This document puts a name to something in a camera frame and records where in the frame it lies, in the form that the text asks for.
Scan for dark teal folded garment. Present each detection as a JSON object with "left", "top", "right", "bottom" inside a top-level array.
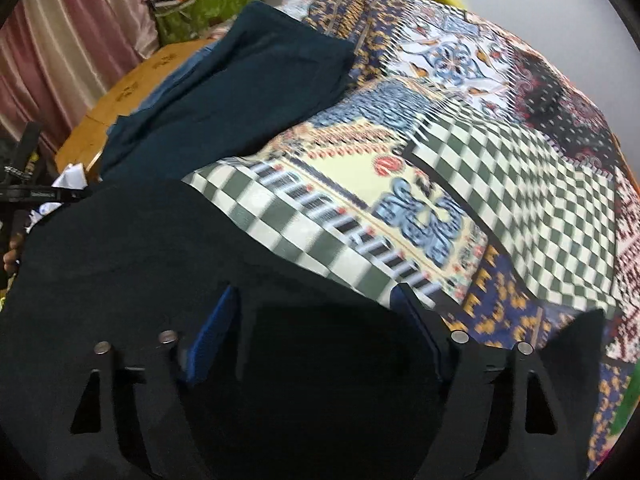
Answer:
[{"left": 100, "top": 1, "right": 355, "bottom": 181}]

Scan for blue denim jeans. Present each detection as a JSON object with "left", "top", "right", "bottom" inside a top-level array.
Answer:
[{"left": 134, "top": 41, "right": 217, "bottom": 113}]

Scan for patchwork patterned bedspread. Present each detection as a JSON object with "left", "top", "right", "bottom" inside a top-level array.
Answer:
[{"left": 186, "top": 0, "right": 639, "bottom": 469}]

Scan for black pants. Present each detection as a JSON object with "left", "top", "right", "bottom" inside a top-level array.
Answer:
[{"left": 1, "top": 181, "right": 603, "bottom": 479}]

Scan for white cloth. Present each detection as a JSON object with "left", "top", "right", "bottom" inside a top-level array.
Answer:
[{"left": 26, "top": 162, "right": 88, "bottom": 232}]

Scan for left hand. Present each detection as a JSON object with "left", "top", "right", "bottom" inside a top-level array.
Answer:
[{"left": 2, "top": 233, "right": 25, "bottom": 276}]

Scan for wooden lap desk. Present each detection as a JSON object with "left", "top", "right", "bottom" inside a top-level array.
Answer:
[{"left": 54, "top": 39, "right": 212, "bottom": 179}]

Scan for green floral storage bag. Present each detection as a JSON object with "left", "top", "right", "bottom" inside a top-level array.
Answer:
[{"left": 153, "top": 0, "right": 253, "bottom": 46}]

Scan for pink striped curtain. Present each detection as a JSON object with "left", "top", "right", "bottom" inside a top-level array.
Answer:
[{"left": 1, "top": 0, "right": 158, "bottom": 154}]

